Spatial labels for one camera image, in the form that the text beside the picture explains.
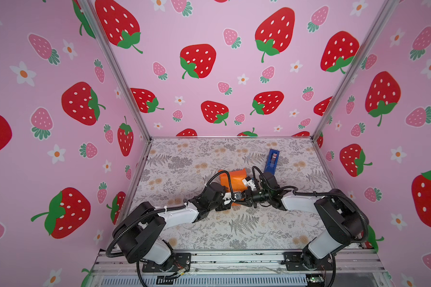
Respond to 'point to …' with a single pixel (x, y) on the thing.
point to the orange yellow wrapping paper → (233, 182)
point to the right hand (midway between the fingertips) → (233, 201)
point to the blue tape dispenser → (272, 161)
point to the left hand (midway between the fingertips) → (228, 192)
